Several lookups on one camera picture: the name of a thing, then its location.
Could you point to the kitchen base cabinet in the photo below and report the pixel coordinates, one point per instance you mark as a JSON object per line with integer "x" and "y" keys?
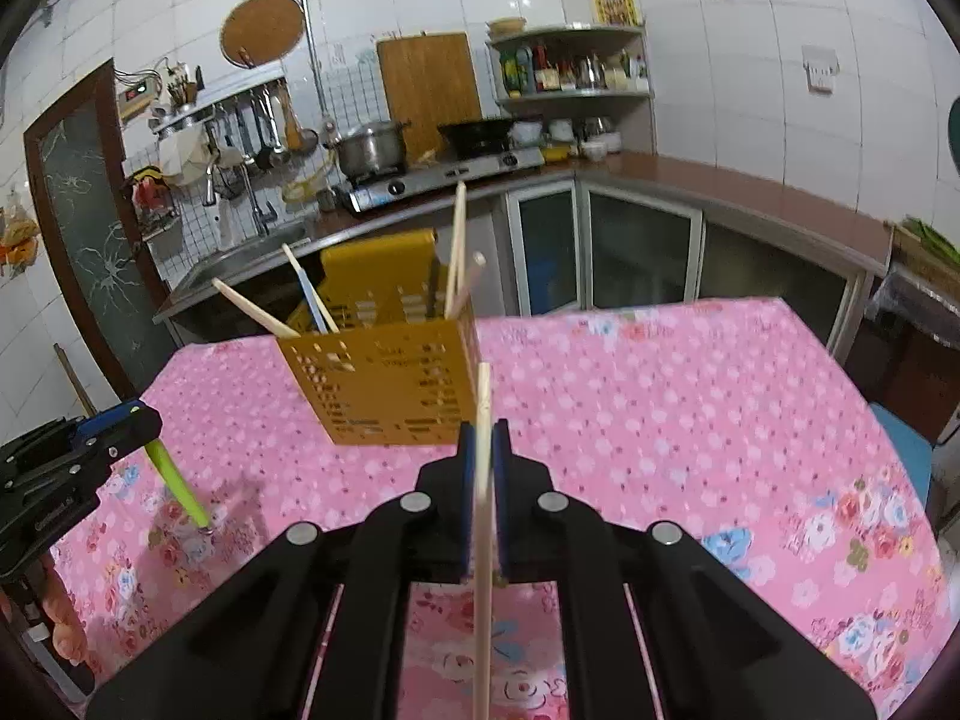
{"x": 637, "y": 255}

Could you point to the wooden chopstick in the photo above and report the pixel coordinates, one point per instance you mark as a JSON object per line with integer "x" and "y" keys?
{"x": 247, "y": 303}
{"x": 457, "y": 240}
{"x": 484, "y": 405}
{"x": 470, "y": 277}

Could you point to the pink floral tablecloth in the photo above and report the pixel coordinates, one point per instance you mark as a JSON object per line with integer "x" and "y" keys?
{"x": 675, "y": 427}

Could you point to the steel kitchen sink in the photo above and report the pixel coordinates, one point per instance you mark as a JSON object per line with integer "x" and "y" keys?
{"x": 240, "y": 259}

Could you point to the red and yellow bag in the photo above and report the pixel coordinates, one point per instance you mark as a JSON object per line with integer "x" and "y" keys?
{"x": 150, "y": 191}

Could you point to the round woven trivet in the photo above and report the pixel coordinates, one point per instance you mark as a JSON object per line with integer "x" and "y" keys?
{"x": 262, "y": 26}

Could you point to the green round board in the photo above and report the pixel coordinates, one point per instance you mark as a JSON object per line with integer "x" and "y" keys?
{"x": 954, "y": 135}

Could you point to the wooden cutting board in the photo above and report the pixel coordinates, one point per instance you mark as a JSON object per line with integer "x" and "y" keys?
{"x": 427, "y": 90}

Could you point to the blue stool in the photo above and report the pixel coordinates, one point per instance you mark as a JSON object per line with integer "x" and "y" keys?
{"x": 904, "y": 450}

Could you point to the small electronic wall device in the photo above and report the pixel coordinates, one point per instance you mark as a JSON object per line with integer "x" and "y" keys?
{"x": 139, "y": 97}

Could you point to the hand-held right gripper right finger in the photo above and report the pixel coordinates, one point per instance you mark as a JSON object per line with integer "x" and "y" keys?
{"x": 504, "y": 510}

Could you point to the steel wall utensil rack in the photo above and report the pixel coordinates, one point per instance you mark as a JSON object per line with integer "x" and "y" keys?
{"x": 225, "y": 94}

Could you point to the steel gas stove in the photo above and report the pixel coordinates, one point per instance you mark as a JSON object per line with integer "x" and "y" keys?
{"x": 450, "y": 176}

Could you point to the white wall outlet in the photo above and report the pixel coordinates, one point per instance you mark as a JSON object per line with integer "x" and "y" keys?
{"x": 819, "y": 71}

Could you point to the metal sink faucet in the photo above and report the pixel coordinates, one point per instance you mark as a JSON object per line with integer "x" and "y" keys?
{"x": 262, "y": 214}

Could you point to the steel cooking pot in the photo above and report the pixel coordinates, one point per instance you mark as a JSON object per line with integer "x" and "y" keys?
{"x": 367, "y": 150}

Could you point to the yellow perforated utensil holder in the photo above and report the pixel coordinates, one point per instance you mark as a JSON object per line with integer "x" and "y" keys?
{"x": 375, "y": 259}

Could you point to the yellow wall poster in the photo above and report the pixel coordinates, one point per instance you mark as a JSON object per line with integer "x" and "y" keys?
{"x": 616, "y": 1}

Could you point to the green bottle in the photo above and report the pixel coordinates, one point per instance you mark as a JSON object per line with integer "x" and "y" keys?
{"x": 514, "y": 71}

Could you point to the kitchen counter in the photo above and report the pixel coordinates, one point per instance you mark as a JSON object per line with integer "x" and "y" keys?
{"x": 750, "y": 191}

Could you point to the white cup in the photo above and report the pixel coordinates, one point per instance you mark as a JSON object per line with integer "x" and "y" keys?
{"x": 594, "y": 150}

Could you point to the person's left hand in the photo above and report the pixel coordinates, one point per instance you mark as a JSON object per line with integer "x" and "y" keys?
{"x": 67, "y": 630}

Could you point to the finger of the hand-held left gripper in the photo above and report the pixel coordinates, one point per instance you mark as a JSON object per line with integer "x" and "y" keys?
{"x": 112, "y": 420}
{"x": 127, "y": 441}

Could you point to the steel corner shelf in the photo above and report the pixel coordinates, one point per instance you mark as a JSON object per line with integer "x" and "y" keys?
{"x": 570, "y": 94}

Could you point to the white plastic bag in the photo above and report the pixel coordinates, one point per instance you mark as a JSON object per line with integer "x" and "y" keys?
{"x": 184, "y": 157}

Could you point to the side table with plastic cover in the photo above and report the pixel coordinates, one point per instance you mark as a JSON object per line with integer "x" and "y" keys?
{"x": 922, "y": 292}

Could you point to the green frog training chopstick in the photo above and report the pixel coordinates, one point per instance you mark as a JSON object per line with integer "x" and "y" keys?
{"x": 176, "y": 481}

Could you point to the blue and white chopstick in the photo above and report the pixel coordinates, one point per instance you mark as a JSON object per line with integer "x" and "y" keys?
{"x": 311, "y": 291}

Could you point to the brown framed glass door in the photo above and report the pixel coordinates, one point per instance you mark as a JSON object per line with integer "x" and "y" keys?
{"x": 90, "y": 240}

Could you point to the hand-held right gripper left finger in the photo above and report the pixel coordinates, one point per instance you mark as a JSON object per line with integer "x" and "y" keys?
{"x": 466, "y": 510}

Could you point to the black wok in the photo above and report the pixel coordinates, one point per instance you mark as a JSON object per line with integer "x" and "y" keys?
{"x": 476, "y": 133}

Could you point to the orange hanging bag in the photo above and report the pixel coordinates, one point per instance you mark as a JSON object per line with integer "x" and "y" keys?
{"x": 19, "y": 236}

